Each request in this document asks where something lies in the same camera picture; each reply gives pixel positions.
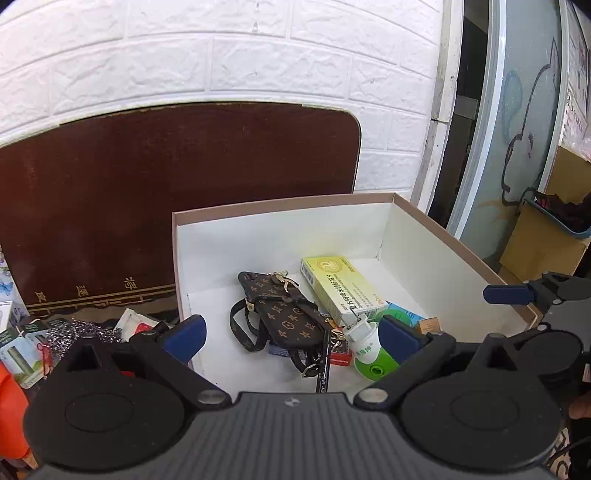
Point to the red-label small box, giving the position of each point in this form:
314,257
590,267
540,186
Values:
341,360

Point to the white and red packet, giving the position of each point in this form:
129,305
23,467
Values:
134,325

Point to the black pen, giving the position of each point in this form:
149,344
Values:
324,369

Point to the wall poster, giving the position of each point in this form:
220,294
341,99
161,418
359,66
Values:
579,83

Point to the orange object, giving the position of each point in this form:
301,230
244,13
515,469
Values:
10,410

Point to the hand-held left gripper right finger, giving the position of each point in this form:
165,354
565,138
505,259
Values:
397,339

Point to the green round device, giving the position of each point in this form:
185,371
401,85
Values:
376,367

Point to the silver glitter pouch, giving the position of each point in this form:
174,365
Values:
78,330

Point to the blue plastic bin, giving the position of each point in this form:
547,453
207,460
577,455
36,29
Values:
542,214

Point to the plain cardboard carton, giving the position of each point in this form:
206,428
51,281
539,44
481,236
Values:
535,251

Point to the dark cloth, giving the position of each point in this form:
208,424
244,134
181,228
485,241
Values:
568,210

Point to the brown monogram phone case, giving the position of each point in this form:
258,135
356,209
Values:
286,318

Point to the blue small box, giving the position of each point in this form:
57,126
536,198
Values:
408,314

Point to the glass door with drawing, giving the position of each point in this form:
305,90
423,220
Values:
517,115

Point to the yellow medicine box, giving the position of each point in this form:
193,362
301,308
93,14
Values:
344,286

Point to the green and white small box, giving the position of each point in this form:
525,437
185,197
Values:
21,357

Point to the brown cardboard box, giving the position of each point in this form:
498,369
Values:
277,240

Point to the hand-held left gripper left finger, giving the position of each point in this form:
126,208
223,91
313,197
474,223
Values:
187,339

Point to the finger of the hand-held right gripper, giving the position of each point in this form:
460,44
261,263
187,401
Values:
508,294

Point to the dark brown wooden board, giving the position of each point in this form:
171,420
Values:
184,184

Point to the small brown box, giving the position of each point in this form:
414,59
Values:
427,325

